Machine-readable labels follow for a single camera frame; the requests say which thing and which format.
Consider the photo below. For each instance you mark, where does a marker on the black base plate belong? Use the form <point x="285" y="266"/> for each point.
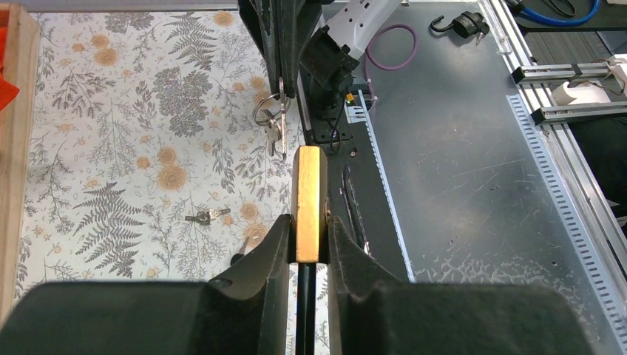
<point x="356" y="189"/>

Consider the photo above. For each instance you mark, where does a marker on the small silver key pair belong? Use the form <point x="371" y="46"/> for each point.
<point x="206" y="217"/>

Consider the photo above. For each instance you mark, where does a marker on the blue cable lock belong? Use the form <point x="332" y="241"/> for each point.
<point x="555" y="13"/>

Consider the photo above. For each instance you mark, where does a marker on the brass padlock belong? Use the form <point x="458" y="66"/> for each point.
<point x="309" y="203"/>

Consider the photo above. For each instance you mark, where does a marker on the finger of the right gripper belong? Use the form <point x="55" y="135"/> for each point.
<point x="299" y="20"/>
<point x="260" y="18"/>

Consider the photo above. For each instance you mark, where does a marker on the floral table mat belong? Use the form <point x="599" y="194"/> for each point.
<point x="141" y="119"/>

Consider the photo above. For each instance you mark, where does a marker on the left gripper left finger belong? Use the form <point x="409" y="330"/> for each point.
<point x="243" y="310"/>

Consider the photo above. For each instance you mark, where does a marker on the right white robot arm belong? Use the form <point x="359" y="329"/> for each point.
<point x="336" y="46"/>

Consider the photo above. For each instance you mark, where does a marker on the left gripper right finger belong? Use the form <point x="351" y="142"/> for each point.
<point x="373" y="312"/>

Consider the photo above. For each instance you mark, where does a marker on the black padlock on metal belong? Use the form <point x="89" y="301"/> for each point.
<point x="465" y="25"/>

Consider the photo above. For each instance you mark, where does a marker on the black headed keys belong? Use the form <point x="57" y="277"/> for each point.
<point x="240" y="252"/>

